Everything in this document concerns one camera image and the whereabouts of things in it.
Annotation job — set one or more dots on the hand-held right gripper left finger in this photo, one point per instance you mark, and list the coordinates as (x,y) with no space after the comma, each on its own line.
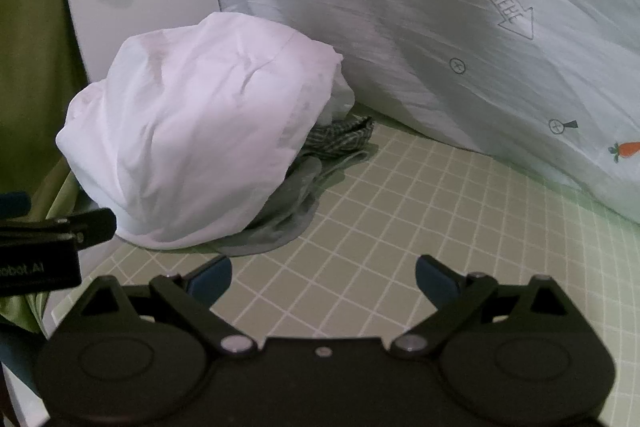
(212,279)

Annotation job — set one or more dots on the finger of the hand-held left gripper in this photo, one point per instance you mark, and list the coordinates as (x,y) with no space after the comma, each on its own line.
(75,227)

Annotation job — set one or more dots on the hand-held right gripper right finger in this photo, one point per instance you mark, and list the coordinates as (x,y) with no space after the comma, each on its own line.
(435,279)

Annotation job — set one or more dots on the white garment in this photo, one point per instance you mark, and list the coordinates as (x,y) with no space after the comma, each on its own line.
(200,122)

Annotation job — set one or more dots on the green grid bed sheet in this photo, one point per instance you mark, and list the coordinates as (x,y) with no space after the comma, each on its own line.
(400,187)

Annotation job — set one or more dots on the grey-green garment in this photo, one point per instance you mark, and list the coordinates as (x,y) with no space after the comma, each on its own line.
(295,202)

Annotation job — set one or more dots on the checkered grey cloth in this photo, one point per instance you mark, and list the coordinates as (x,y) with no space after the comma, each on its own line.
(340,134)

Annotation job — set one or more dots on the green satin cloth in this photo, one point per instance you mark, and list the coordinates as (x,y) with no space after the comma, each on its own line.
(30,57)

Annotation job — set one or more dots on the carrot print quilt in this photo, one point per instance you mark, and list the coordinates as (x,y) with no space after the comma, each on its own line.
(350,7)

